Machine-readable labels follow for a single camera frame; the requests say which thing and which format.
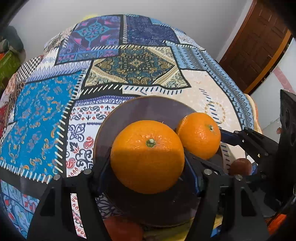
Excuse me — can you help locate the red apple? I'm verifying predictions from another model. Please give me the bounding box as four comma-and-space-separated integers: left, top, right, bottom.
228, 158, 252, 176

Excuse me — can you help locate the large orange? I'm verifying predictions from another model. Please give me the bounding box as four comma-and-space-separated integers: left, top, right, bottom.
110, 120, 185, 194

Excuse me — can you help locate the medium orange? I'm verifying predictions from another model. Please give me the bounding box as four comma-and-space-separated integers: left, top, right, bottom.
176, 113, 221, 160

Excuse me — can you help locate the long yellow sugarcane piece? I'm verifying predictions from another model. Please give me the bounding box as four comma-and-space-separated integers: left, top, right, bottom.
143, 217, 223, 241

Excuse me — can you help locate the red-orange tomato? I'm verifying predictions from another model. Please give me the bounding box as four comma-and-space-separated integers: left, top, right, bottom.
104, 215, 144, 241

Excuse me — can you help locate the dark purple round plate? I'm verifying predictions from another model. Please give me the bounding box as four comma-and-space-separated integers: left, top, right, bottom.
94, 96, 199, 227

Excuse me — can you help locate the orange yellow fleece blanket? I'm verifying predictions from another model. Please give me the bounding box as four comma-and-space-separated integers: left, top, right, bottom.
245, 94, 262, 134

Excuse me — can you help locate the patterned patchwork bedspread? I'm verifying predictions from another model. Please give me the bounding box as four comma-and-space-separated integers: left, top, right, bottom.
1, 15, 254, 239

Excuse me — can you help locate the green patterned storage box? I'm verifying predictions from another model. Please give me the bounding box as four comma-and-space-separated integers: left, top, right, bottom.
0, 51, 21, 90

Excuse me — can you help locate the brown wooden door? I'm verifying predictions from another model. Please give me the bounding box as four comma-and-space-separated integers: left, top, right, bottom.
219, 1, 292, 94

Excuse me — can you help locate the grey-green plush pillow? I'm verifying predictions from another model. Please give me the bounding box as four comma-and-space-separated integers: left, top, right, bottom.
1, 26, 23, 52

